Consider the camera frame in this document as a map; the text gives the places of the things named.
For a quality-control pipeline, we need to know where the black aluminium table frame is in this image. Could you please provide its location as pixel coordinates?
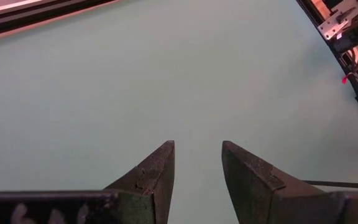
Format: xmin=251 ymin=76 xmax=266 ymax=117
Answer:
xmin=0 ymin=0 xmax=358 ymax=128

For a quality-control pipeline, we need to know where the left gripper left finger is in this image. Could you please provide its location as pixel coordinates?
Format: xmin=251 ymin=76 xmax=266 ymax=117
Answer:
xmin=0 ymin=139 xmax=176 ymax=224

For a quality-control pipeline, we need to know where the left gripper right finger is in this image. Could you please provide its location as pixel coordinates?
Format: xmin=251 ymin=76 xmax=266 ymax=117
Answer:
xmin=221 ymin=140 xmax=358 ymax=224

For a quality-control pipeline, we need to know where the green table mat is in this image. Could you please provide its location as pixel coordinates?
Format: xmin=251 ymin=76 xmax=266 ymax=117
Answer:
xmin=0 ymin=0 xmax=358 ymax=224

